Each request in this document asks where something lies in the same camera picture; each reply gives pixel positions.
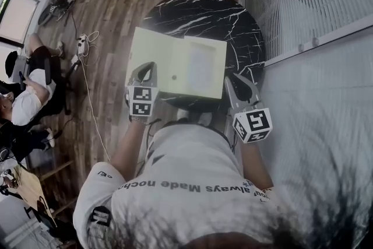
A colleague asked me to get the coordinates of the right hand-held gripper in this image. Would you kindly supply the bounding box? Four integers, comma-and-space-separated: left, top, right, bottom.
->
224, 73, 274, 145

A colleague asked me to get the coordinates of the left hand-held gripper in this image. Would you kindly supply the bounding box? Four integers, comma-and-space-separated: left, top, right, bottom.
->
125, 61, 161, 125

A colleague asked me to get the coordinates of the person's right forearm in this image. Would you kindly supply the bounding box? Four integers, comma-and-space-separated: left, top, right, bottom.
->
238, 141, 275, 191

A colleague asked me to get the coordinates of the person's left forearm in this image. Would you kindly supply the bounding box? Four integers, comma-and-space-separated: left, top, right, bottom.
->
110, 120, 153, 179

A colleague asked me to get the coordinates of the person's white shoe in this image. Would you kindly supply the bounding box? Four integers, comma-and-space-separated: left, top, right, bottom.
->
197, 111, 213, 127
176, 108, 191, 122

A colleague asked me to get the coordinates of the large white power strip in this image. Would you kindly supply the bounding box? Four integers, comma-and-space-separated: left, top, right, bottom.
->
76, 33, 90, 57

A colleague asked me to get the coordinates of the black office chair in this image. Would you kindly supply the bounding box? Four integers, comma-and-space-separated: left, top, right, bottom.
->
28, 51, 77, 115

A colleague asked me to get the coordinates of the black marble round table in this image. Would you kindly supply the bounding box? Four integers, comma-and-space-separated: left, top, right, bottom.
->
140, 0, 266, 115

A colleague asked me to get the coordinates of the person's white printed t-shirt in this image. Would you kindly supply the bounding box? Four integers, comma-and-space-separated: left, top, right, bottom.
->
72, 123, 293, 249

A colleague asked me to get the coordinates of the wooden desk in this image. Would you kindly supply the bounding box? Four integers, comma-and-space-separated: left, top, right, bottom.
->
5, 159, 77, 229

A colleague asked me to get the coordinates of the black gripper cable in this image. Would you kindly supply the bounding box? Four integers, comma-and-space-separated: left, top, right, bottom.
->
224, 124, 239, 153
144, 117, 164, 162

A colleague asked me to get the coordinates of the long white cable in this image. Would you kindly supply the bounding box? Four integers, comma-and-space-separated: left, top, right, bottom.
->
78, 30, 112, 163

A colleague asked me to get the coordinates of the tangle of dark cables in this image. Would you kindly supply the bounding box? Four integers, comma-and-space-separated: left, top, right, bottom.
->
37, 0, 82, 27

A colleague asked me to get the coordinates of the window with dark frame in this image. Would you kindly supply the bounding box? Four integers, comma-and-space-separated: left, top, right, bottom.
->
0, 0, 41, 48

